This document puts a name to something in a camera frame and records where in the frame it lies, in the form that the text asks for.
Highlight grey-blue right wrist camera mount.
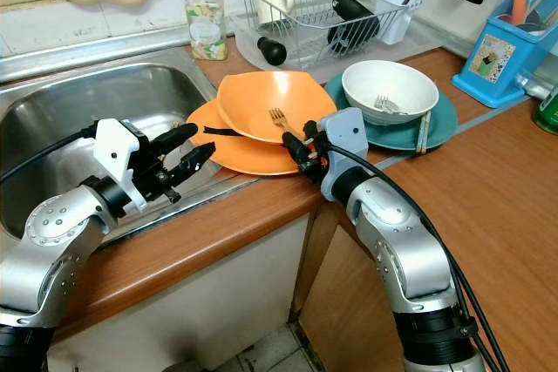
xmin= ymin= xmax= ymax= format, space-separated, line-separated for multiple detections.
xmin=317 ymin=107 xmax=370 ymax=202

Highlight white utensil cup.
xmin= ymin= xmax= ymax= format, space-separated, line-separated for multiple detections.
xmin=374 ymin=0 xmax=419 ymax=46

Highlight orange bowl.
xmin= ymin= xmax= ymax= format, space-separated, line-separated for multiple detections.
xmin=215 ymin=70 xmax=339 ymax=145

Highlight orange plate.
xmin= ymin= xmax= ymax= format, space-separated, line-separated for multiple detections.
xmin=185 ymin=97 xmax=316 ymax=177

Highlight silver fork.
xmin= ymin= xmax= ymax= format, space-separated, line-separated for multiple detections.
xmin=268 ymin=107 xmax=303 ymax=139
xmin=372 ymin=94 xmax=412 ymax=117

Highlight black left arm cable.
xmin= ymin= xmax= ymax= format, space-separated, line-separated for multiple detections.
xmin=0 ymin=123 xmax=100 ymax=186

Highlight teal plate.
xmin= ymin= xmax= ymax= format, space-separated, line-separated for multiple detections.
xmin=323 ymin=71 xmax=459 ymax=152

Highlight green bottle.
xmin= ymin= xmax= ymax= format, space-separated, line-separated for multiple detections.
xmin=531 ymin=85 xmax=558 ymax=137

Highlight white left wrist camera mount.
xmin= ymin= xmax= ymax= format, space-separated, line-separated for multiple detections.
xmin=92 ymin=117 xmax=146 ymax=192

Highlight soap dispenser bottle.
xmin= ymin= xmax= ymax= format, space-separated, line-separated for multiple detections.
xmin=185 ymin=0 xmax=228 ymax=62

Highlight cream mug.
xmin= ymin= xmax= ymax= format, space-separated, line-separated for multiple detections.
xmin=254 ymin=0 xmax=296 ymax=27

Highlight white kitchen base cabinet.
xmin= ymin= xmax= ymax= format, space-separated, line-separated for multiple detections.
xmin=47 ymin=213 xmax=316 ymax=372

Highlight white bowl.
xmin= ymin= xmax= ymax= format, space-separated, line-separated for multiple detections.
xmin=340 ymin=59 xmax=440 ymax=126

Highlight patterned chopsticks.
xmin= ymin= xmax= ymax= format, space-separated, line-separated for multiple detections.
xmin=416 ymin=112 xmax=433 ymax=156

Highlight orange utensil handle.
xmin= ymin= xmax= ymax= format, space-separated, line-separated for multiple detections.
xmin=512 ymin=0 xmax=529 ymax=25

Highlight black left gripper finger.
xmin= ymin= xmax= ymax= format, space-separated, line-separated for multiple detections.
xmin=172 ymin=142 xmax=218 ymax=186
xmin=152 ymin=121 xmax=200 ymax=154

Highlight black flask bottle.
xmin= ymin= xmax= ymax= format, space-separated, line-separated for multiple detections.
xmin=326 ymin=0 xmax=383 ymax=50

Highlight brown wooden cabinet door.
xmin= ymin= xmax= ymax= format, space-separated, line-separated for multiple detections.
xmin=291 ymin=213 xmax=412 ymax=372

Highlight small black cup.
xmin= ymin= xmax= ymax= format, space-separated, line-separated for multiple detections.
xmin=256 ymin=34 xmax=289 ymax=67

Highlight blue utensil box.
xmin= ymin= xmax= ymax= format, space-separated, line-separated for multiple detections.
xmin=452 ymin=0 xmax=558 ymax=110

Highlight stainless steel sink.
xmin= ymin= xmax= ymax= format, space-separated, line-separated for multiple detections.
xmin=0 ymin=24 xmax=261 ymax=251

